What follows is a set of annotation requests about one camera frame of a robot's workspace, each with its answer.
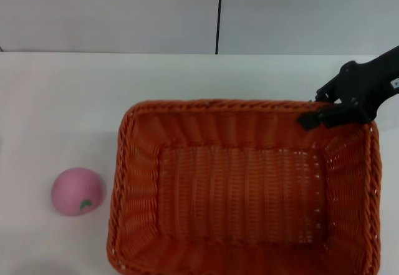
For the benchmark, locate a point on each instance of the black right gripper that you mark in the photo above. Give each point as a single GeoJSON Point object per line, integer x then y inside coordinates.
{"type": "Point", "coordinates": [364, 84]}

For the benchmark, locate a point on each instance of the orange woven plastic basket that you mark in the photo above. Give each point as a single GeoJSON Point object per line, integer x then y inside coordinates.
{"type": "Point", "coordinates": [237, 194]}

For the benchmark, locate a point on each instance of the pink toy peach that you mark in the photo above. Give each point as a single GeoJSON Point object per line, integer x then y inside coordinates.
{"type": "Point", "coordinates": [74, 191]}

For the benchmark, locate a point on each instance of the black vertical wall strip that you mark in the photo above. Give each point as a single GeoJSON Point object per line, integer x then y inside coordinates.
{"type": "Point", "coordinates": [219, 13]}

